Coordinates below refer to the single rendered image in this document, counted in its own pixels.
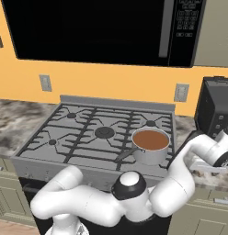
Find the beige wall cupboard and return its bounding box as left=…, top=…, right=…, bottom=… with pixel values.
left=193, top=0, right=228, bottom=68

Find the grey wall socket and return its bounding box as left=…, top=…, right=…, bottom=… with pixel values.
left=173, top=83, right=190, bottom=103
left=39, top=73, right=53, bottom=93

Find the grey microwave door handle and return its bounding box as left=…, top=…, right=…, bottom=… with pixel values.
left=158, top=0, right=176, bottom=59

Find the black microwave oven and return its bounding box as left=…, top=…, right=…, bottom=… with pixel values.
left=0, top=0, right=208, bottom=69

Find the grey gas hob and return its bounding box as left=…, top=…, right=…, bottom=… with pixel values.
left=9, top=94, right=177, bottom=192

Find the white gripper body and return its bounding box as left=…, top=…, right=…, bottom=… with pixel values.
left=188, top=153, right=228, bottom=175

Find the steel saucepan with hot chocolate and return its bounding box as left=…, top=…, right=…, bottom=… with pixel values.
left=114, top=127, right=171, bottom=166

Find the beige cupboard door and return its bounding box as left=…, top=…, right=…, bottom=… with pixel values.
left=0, top=178, right=38, bottom=228
left=166, top=209, right=228, bottom=235

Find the beige drawer front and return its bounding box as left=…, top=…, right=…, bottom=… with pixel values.
left=187, top=185, right=228, bottom=213
left=0, top=156, right=17, bottom=173

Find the black toaster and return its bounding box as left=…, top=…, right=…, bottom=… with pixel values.
left=193, top=75, right=228, bottom=140

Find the black oven door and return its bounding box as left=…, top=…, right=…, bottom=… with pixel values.
left=18, top=176, right=173, bottom=235

